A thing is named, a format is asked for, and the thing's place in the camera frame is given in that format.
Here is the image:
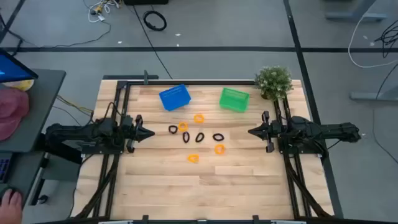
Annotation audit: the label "dark grey desk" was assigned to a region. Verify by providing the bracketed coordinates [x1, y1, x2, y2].
[0, 151, 47, 224]

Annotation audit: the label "black aluminium table frame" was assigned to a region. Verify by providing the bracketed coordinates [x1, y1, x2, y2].
[70, 79, 335, 224]

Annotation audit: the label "yellow round object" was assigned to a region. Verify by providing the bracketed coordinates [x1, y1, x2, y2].
[2, 79, 35, 91]

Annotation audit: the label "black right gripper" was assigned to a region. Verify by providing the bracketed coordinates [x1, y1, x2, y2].
[248, 110, 280, 153]

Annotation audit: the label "blue plastic basket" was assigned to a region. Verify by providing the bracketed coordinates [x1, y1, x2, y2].
[159, 83, 192, 112]

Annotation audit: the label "green plastic basket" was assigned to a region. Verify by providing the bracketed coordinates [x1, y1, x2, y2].
[218, 87, 251, 113]

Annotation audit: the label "computer monitor blue screen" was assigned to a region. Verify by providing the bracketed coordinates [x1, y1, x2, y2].
[0, 48, 40, 84]

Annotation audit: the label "yellow wires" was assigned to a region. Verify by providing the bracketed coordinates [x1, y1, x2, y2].
[55, 95, 94, 114]

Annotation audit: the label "black keyboard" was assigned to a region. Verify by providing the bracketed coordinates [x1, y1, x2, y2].
[0, 152, 13, 184]

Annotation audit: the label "white cable bundle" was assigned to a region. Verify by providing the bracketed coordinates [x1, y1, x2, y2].
[82, 0, 122, 24]

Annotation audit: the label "grey desk foot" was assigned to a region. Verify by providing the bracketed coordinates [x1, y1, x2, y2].
[325, 0, 388, 22]
[349, 62, 398, 102]

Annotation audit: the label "long black floor cable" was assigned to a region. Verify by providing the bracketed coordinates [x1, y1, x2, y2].
[132, 4, 174, 80]

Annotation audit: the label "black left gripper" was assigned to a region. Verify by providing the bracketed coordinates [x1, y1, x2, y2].
[126, 114, 155, 154]

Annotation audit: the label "person's hand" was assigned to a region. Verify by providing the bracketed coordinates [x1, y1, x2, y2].
[0, 189, 23, 224]

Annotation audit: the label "long white cable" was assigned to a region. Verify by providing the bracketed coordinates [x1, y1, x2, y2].
[347, 14, 398, 69]

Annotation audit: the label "coiled black cable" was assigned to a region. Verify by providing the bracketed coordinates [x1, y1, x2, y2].
[142, 10, 168, 32]

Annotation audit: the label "tangled black cables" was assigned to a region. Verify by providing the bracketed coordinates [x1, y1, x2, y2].
[374, 18, 398, 58]

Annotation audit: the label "potted green plant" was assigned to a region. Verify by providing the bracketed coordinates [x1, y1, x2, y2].
[254, 65, 294, 102]

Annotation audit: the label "pink cap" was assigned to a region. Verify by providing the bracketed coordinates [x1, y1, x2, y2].
[0, 88, 30, 141]

